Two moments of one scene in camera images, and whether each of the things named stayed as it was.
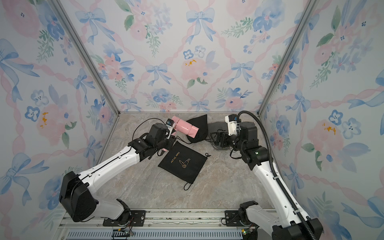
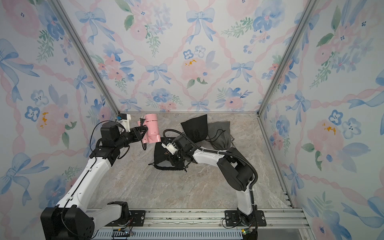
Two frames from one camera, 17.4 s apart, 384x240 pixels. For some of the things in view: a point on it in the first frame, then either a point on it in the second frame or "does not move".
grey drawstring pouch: (213, 128) does not move
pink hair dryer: (184, 126) -> (151, 121)
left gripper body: (167, 144) -> (134, 136)
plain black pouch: (201, 122) does not move
